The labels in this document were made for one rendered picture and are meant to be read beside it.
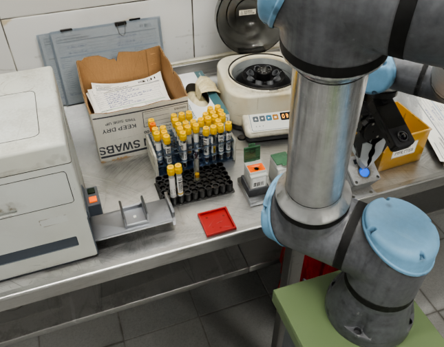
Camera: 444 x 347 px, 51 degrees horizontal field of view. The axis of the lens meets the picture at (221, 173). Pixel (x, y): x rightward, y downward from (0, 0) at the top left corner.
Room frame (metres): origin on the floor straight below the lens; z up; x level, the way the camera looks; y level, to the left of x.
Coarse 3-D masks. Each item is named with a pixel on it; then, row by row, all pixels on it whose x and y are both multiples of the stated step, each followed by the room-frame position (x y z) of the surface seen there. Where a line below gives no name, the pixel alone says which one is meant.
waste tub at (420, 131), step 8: (400, 104) 1.01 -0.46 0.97; (400, 112) 1.00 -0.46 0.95; (408, 112) 0.98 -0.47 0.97; (408, 120) 0.97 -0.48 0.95; (416, 120) 0.95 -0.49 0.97; (416, 128) 0.94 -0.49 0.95; (424, 128) 0.92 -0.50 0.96; (416, 136) 0.89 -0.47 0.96; (424, 136) 0.90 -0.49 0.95; (416, 144) 0.89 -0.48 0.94; (424, 144) 0.90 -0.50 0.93; (384, 152) 0.86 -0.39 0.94; (392, 152) 0.87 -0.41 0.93; (400, 152) 0.88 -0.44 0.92; (408, 152) 0.89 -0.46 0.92; (416, 152) 0.90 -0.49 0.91; (376, 160) 0.87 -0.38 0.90; (384, 160) 0.86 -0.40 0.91; (392, 160) 0.87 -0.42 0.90; (400, 160) 0.88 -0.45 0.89; (408, 160) 0.89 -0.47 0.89; (384, 168) 0.86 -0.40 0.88
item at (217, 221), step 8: (224, 208) 0.73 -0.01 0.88; (200, 216) 0.71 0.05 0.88; (208, 216) 0.71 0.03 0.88; (216, 216) 0.71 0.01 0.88; (224, 216) 0.71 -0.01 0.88; (208, 224) 0.68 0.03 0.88; (216, 224) 0.68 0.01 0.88; (224, 224) 0.68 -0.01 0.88; (232, 224) 0.68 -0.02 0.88; (208, 232) 0.66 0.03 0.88; (216, 232) 0.66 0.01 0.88; (224, 232) 0.66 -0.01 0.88
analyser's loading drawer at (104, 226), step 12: (120, 204) 0.68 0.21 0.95; (132, 204) 0.70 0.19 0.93; (144, 204) 0.68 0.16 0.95; (156, 204) 0.71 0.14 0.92; (168, 204) 0.70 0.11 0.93; (96, 216) 0.67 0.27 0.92; (108, 216) 0.67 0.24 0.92; (120, 216) 0.67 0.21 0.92; (132, 216) 0.67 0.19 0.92; (144, 216) 0.67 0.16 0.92; (156, 216) 0.67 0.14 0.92; (168, 216) 0.67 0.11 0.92; (96, 228) 0.64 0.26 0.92; (108, 228) 0.64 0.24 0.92; (120, 228) 0.64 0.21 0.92; (132, 228) 0.64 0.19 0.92; (144, 228) 0.64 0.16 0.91; (96, 240) 0.61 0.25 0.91
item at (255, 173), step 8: (256, 160) 0.81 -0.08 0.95; (248, 168) 0.79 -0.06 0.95; (256, 168) 0.79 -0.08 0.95; (264, 168) 0.79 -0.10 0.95; (248, 176) 0.78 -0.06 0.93; (256, 176) 0.77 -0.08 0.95; (264, 176) 0.77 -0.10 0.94; (248, 184) 0.77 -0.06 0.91; (256, 184) 0.76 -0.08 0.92; (264, 184) 0.77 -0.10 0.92
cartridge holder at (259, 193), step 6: (240, 180) 0.81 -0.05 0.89; (240, 186) 0.80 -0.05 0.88; (246, 186) 0.77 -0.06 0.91; (264, 186) 0.77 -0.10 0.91; (246, 192) 0.77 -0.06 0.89; (252, 192) 0.76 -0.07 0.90; (258, 192) 0.76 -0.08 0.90; (264, 192) 0.77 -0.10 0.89; (246, 198) 0.76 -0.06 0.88; (252, 198) 0.75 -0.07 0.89; (258, 198) 0.75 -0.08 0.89; (252, 204) 0.74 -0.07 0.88
